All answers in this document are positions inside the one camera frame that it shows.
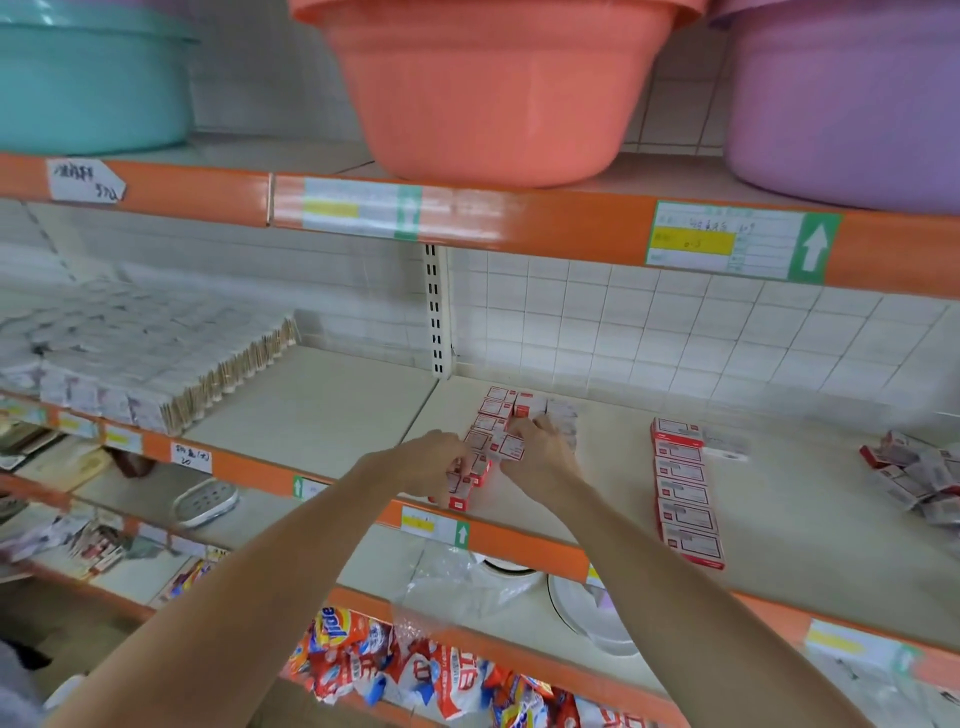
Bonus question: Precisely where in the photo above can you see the person's right forearm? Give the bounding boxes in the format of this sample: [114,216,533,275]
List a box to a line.
[540,480,872,728]

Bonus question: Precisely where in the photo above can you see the clear plastic bag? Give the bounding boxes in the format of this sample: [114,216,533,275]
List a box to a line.
[393,540,519,617]

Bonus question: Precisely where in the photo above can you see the white perforated shelf upright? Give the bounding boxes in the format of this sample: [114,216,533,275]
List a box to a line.
[423,244,455,377]

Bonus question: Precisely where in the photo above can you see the white handwritten label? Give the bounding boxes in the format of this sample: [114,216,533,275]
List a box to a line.
[45,157,129,206]
[168,441,215,476]

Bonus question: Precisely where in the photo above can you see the large label with green arrow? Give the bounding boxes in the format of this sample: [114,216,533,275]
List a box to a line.
[645,202,842,287]
[300,177,425,242]

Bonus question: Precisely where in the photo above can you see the purple plastic basin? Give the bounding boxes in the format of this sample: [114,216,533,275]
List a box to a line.
[712,0,960,215]

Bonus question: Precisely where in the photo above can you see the row of beige bundles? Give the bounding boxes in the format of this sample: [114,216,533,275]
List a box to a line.
[0,285,299,437]

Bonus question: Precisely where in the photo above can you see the stack of white plates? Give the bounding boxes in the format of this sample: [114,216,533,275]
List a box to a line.
[472,555,542,579]

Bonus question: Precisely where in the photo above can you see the teal plastic basin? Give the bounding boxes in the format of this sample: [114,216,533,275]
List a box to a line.
[0,0,197,156]

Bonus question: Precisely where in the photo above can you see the pile of small colourful packets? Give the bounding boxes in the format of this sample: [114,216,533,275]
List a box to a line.
[285,604,647,728]

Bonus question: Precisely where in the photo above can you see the pile of red white boxes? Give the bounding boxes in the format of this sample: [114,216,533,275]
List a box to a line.
[858,430,960,527]

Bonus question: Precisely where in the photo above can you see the person's left hand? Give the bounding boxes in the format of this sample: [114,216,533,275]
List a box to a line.
[367,430,470,500]

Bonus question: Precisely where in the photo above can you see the person's right hand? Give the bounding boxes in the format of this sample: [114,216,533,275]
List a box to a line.
[499,417,587,512]

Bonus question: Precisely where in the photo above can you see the white shelf with orange edges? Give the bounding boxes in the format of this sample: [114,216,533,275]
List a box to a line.
[0,135,960,728]

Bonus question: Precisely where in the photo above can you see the person's left forearm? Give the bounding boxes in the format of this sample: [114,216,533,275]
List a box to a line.
[45,457,414,728]

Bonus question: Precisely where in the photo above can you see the orange plastic basin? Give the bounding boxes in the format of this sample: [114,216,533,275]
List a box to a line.
[289,0,707,189]

